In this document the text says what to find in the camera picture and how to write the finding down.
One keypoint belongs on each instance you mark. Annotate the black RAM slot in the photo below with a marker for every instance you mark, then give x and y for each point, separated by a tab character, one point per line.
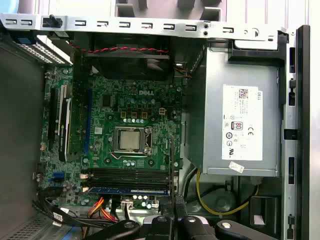
125	183
125	176
125	170

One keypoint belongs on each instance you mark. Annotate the blue expansion slot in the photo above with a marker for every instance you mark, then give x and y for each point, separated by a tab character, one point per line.
88	120

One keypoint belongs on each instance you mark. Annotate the silver power supply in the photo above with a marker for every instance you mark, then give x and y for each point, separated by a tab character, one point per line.
212	112

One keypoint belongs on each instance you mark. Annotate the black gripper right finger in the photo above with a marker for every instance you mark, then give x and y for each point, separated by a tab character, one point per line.
192	230

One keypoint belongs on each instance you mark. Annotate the blue card latch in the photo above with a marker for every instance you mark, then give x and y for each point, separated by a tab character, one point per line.
25	40

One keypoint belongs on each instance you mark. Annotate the black plastic bracket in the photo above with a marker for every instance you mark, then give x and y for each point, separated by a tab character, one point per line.
271	217

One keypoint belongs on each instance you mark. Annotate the black graphics card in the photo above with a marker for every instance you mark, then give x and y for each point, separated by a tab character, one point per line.
66	125

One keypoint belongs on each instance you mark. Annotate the black expansion slot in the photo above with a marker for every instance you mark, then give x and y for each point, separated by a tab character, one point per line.
52	120

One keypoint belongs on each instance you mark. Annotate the blue SATA connector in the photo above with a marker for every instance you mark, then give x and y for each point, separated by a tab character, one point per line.
58	176

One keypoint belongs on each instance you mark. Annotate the black case fan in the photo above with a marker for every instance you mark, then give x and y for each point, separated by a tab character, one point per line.
125	66

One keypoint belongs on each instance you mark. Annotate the CPU socket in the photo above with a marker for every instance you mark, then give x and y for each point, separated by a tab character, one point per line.
149	140

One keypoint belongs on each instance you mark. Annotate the silver CPU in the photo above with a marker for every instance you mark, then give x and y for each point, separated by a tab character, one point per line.
130	140

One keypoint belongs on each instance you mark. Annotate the black PC case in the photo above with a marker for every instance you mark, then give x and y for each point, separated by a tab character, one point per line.
112	31

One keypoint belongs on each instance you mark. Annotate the green motherboard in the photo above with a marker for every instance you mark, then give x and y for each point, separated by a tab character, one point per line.
100	117

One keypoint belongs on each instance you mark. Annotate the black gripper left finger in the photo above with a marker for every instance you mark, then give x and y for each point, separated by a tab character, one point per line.
157	230

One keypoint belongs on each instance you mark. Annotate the black case knob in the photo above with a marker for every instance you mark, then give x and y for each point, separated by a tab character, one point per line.
53	21

